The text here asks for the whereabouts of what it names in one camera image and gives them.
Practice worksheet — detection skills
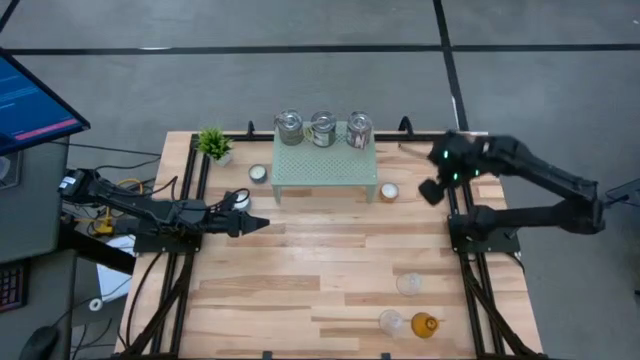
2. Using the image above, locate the black computer mouse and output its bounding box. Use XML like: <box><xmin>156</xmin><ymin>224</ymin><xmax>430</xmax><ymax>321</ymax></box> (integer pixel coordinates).
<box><xmin>18</xmin><ymin>325</ymin><xmax>62</xmax><ymax>360</ymax></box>

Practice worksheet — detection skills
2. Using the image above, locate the tin can with brown label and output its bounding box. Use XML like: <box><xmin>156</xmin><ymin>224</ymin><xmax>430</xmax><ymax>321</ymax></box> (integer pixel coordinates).
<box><xmin>345</xmin><ymin>110</ymin><xmax>374</xmax><ymax>150</ymax></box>

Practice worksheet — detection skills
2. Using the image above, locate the dark grey equipment base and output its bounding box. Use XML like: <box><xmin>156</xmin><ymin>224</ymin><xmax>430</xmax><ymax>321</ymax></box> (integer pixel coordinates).
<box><xmin>602</xmin><ymin>177</ymin><xmax>640</xmax><ymax>209</ymax></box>

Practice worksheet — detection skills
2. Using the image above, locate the thick black cable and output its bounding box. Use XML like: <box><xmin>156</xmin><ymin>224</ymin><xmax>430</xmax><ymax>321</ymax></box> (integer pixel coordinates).
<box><xmin>123</xmin><ymin>249</ymin><xmax>166</xmax><ymax>351</ymax></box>

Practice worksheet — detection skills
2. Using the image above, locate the tin can with grey-green label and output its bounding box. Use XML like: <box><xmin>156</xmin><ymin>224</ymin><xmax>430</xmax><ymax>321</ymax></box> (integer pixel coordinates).
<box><xmin>273</xmin><ymin>108</ymin><xmax>306</xmax><ymax>147</ymax></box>

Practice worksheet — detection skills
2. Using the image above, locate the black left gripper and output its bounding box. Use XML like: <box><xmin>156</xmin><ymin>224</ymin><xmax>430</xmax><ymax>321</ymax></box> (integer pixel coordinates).
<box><xmin>198</xmin><ymin>198</ymin><xmax>272</xmax><ymax>239</ymax></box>

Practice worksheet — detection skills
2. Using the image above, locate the green plant in white pot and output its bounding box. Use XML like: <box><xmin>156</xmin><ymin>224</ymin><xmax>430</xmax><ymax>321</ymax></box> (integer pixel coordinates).
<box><xmin>194</xmin><ymin>127</ymin><xmax>235</xmax><ymax>168</ymax></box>

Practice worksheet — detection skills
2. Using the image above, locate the white paper sheet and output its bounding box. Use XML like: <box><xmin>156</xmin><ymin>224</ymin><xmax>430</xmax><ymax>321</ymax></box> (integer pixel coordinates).
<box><xmin>95</xmin><ymin>234</ymin><xmax>137</xmax><ymax>302</ymax></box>

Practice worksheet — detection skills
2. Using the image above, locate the grey desk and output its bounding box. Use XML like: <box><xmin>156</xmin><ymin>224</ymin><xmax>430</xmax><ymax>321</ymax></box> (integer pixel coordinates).
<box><xmin>0</xmin><ymin>139</ymin><xmax>77</xmax><ymax>360</ymax></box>

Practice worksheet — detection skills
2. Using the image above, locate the black keyboard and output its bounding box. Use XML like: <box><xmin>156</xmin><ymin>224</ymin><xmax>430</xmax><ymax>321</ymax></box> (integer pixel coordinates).
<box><xmin>0</xmin><ymin>259</ymin><xmax>29</xmax><ymax>314</ymax></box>

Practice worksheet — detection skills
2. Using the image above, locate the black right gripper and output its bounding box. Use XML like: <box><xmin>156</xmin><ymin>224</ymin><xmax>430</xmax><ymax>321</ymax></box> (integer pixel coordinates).
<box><xmin>398</xmin><ymin>129</ymin><xmax>484</xmax><ymax>207</ymax></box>

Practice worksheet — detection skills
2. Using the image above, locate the clear glass candlestick holder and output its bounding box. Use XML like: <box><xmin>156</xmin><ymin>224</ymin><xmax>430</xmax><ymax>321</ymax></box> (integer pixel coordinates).
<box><xmin>378</xmin><ymin>308</ymin><xmax>405</xmax><ymax>337</ymax></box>
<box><xmin>395</xmin><ymin>271</ymin><xmax>424</xmax><ymax>297</ymax></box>

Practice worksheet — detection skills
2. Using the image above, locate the black diagonal bar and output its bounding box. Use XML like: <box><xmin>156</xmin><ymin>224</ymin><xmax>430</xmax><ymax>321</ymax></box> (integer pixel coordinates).
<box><xmin>58</xmin><ymin>223</ymin><xmax>137</xmax><ymax>276</ymax></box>

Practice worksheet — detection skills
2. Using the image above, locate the yellow cable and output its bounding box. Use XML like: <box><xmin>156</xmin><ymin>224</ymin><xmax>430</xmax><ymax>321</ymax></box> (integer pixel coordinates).
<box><xmin>74</xmin><ymin>177</ymin><xmax>145</xmax><ymax>237</ymax></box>

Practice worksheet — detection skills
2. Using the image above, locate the black computer monitor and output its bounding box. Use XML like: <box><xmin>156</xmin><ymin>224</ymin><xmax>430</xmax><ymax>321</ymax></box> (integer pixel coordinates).
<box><xmin>0</xmin><ymin>47</ymin><xmax>92</xmax><ymax>157</ymax></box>

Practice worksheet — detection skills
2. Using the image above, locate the orange patterned candle tin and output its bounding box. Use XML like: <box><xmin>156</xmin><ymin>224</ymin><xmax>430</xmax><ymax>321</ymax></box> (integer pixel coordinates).
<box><xmin>379</xmin><ymin>181</ymin><xmax>401</xmax><ymax>203</ymax></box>

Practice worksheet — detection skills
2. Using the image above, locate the black aluminium rig frame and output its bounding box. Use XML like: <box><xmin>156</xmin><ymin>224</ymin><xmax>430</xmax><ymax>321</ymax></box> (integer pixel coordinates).
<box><xmin>113</xmin><ymin>118</ymin><xmax>551</xmax><ymax>360</ymax></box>

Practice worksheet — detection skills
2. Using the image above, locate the green perforated metal shelf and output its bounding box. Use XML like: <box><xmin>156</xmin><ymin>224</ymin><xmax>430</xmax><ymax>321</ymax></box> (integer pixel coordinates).
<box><xmin>271</xmin><ymin>120</ymin><xmax>380</xmax><ymax>205</ymax></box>

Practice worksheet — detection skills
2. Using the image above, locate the amber glass candlestick holder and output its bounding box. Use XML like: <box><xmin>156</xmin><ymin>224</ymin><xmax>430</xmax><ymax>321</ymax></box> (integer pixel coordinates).
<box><xmin>410</xmin><ymin>311</ymin><xmax>441</xmax><ymax>340</ymax></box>

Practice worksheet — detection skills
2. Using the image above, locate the tin can with cream label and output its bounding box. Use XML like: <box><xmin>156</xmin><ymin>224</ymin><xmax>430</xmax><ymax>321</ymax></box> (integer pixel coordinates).
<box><xmin>305</xmin><ymin>110</ymin><xmax>339</xmax><ymax>149</ymax></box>

